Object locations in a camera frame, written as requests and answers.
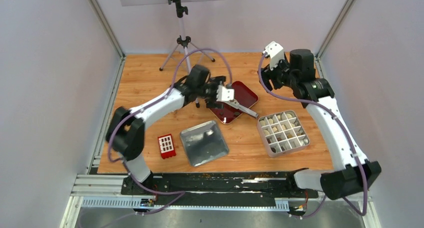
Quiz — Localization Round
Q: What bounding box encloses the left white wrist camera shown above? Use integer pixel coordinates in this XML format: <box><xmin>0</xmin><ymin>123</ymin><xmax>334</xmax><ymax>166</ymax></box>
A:
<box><xmin>216</xmin><ymin>85</ymin><xmax>235</xmax><ymax>102</ymax></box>

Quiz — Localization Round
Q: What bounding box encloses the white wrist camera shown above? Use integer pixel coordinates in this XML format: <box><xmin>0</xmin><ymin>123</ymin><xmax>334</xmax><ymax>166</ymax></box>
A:
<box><xmin>216</xmin><ymin>85</ymin><xmax>235</xmax><ymax>102</ymax></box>
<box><xmin>262</xmin><ymin>41</ymin><xmax>286</xmax><ymax>70</ymax></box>

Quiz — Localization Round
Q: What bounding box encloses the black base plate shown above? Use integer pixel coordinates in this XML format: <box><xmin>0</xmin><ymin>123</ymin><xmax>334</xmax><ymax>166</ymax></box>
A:
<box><xmin>120</xmin><ymin>171</ymin><xmax>320</xmax><ymax>208</ymax></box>

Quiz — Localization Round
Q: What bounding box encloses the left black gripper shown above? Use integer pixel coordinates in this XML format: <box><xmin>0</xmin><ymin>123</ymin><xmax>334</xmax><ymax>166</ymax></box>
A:
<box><xmin>197</xmin><ymin>77</ymin><xmax>227</xmax><ymax>110</ymax></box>

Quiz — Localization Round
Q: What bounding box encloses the grey tripod stand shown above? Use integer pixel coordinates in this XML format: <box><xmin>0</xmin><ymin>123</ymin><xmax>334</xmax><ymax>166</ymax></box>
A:
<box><xmin>158</xmin><ymin>0</ymin><xmax>216</xmax><ymax>109</ymax></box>

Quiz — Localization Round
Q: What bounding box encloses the silver tin lid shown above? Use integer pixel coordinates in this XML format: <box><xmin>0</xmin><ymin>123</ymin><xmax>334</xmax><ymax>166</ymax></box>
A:
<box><xmin>179</xmin><ymin>120</ymin><xmax>230</xmax><ymax>167</ymax></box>

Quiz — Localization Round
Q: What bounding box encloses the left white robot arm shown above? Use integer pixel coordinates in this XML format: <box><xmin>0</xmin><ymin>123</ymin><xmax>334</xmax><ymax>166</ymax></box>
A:
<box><xmin>105</xmin><ymin>65</ymin><xmax>235</xmax><ymax>195</ymax></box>

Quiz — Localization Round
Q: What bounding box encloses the red lacquer tray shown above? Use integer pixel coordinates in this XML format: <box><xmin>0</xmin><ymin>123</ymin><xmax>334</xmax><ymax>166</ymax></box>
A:
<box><xmin>210</xmin><ymin>81</ymin><xmax>259</xmax><ymax>125</ymax></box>

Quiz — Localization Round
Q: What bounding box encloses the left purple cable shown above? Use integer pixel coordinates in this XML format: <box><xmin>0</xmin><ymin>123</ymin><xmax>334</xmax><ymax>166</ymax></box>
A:
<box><xmin>106</xmin><ymin>48</ymin><xmax>233</xmax><ymax>196</ymax></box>

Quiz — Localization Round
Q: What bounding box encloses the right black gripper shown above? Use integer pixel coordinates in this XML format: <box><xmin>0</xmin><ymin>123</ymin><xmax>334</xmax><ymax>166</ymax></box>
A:
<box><xmin>257</xmin><ymin>53</ymin><xmax>297</xmax><ymax>93</ymax></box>

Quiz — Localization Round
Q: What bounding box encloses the purple cable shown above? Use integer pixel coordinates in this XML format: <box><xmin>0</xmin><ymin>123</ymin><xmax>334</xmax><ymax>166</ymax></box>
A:
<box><xmin>106</xmin><ymin>48</ymin><xmax>233</xmax><ymax>196</ymax></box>
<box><xmin>257</xmin><ymin>54</ymin><xmax>369</xmax><ymax>220</ymax></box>

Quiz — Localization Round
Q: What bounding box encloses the red small box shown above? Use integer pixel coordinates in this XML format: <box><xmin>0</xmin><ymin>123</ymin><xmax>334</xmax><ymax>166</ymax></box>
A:
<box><xmin>157</xmin><ymin>134</ymin><xmax>176</xmax><ymax>159</ymax></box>

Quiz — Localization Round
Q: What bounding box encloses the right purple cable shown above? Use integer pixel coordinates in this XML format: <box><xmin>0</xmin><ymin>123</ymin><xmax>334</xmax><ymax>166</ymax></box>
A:
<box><xmin>257</xmin><ymin>54</ymin><xmax>369</xmax><ymax>220</ymax></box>

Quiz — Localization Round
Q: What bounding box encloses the silver compartment tin box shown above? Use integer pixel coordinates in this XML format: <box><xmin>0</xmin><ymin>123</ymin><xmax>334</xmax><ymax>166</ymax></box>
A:
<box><xmin>256</xmin><ymin>110</ymin><xmax>310</xmax><ymax>158</ymax></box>

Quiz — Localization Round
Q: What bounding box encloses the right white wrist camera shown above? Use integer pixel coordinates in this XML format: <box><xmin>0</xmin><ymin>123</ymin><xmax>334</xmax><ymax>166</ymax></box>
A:
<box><xmin>262</xmin><ymin>41</ymin><xmax>286</xmax><ymax>70</ymax></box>

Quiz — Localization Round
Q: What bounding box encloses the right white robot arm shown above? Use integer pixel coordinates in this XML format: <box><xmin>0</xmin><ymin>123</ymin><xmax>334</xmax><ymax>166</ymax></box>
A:
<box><xmin>258</xmin><ymin>48</ymin><xmax>382</xmax><ymax>200</ymax></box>

